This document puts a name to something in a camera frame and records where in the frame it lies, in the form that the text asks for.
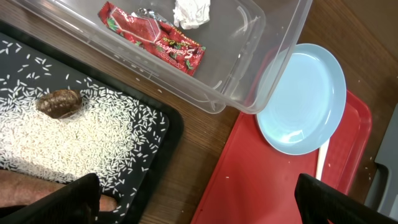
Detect grey dishwasher rack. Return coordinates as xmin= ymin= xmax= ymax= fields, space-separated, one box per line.
xmin=364 ymin=106 xmax=397 ymax=221

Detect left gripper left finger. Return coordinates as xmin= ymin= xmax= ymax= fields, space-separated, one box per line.
xmin=1 ymin=174 xmax=100 ymax=224

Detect black plastic tray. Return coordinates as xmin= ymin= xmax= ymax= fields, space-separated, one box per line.
xmin=0 ymin=20 xmax=185 ymax=224

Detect brown food scrap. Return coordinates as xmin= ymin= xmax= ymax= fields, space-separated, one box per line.
xmin=35 ymin=90 xmax=83 ymax=119

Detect white plastic spoon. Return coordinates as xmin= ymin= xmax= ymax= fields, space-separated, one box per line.
xmin=315 ymin=139 xmax=330 ymax=180

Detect orange carrot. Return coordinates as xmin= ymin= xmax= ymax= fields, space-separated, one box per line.
xmin=0 ymin=169 xmax=118 ymax=213

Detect red serving tray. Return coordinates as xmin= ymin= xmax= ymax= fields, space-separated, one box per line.
xmin=192 ymin=89 xmax=372 ymax=223

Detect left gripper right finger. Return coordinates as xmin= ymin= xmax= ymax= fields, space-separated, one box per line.
xmin=294 ymin=174 xmax=397 ymax=224

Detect clear plastic waste bin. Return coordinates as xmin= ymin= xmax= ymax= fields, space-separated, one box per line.
xmin=19 ymin=0 xmax=312 ymax=114

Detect red snack wrapper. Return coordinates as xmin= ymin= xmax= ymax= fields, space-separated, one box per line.
xmin=98 ymin=1 xmax=206 ymax=76

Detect white rice pile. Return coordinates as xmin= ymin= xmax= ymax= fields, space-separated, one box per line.
xmin=0 ymin=40 xmax=169 ymax=218

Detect white napkin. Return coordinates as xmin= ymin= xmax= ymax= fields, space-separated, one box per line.
xmin=173 ymin=0 xmax=211 ymax=30

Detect light blue plate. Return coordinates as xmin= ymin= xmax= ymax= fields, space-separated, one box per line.
xmin=256 ymin=44 xmax=346 ymax=156

